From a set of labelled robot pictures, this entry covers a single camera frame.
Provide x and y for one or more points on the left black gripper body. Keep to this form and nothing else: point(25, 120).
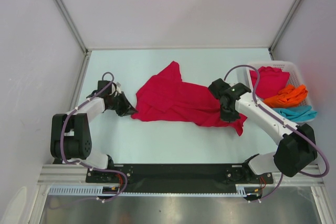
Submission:
point(117, 104)

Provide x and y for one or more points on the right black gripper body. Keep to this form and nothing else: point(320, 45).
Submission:
point(228, 114)

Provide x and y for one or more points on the magenta red t shirt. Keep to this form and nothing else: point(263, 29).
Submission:
point(166, 97)
point(271, 81)

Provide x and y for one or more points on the white plastic laundry basket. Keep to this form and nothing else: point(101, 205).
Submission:
point(295, 78)

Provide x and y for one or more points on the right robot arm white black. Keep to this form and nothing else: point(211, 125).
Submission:
point(295, 143)

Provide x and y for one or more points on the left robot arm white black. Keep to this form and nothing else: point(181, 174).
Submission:
point(71, 140)

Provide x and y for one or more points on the orange t shirt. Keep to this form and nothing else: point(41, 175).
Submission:
point(288, 97)

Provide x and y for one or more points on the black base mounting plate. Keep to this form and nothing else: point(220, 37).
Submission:
point(190, 178)

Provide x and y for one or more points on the teal t shirt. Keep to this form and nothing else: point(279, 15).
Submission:
point(297, 114)

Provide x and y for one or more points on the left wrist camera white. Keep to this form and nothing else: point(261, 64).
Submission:
point(118, 87)

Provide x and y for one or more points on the white slotted cable duct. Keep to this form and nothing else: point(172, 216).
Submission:
point(108, 191)

